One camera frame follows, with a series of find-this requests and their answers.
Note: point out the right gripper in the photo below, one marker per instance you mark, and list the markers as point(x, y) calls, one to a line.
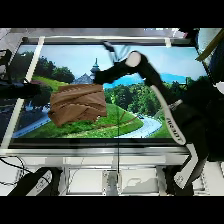
point(104, 76)

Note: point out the brown pants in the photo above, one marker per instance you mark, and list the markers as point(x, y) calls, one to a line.
point(78, 103)

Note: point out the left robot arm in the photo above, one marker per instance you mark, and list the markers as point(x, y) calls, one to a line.
point(20, 90)

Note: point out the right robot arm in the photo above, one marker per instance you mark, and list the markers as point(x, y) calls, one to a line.
point(166, 110)

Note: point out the silver frame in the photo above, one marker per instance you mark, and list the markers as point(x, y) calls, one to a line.
point(111, 181)

